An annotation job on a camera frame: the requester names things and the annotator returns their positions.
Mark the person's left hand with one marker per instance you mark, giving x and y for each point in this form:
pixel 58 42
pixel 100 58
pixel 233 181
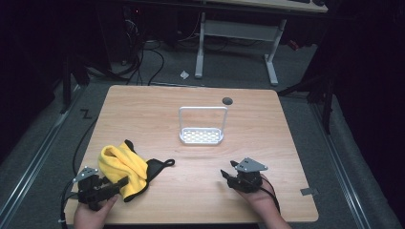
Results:
pixel 90 216

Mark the black metal stand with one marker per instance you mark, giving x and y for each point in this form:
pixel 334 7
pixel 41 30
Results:
pixel 326 105
pixel 66 86

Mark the white-framed wooden desk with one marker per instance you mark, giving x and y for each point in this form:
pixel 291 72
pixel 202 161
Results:
pixel 238 30

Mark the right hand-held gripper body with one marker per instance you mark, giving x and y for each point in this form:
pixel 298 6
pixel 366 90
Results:
pixel 246 179

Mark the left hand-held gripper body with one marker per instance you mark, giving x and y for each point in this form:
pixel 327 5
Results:
pixel 90 191

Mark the red object under desk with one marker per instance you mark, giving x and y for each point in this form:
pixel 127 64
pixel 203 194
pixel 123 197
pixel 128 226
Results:
pixel 293 45

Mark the metal floor rail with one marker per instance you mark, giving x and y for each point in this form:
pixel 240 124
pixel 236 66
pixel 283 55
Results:
pixel 342 171
pixel 35 159

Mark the yellow towel with black trim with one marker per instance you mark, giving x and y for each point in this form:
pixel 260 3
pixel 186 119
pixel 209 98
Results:
pixel 125 168

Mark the white paper scrap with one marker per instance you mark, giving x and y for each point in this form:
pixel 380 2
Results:
pixel 184 75

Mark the black table grommet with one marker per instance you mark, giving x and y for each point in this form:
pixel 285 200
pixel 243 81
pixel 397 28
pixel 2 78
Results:
pixel 227 101

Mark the person's right hand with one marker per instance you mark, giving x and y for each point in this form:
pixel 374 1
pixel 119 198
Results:
pixel 259 200

